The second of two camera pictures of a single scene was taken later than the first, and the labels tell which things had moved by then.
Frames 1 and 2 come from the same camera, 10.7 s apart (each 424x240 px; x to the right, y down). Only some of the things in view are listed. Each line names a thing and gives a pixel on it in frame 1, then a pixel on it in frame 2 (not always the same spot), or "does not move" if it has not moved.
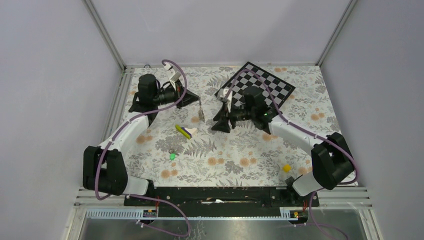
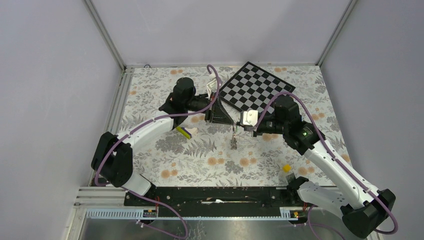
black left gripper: (188, 98) -> (217, 114)
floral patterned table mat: (177, 146) does not move
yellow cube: (287, 168) does not move
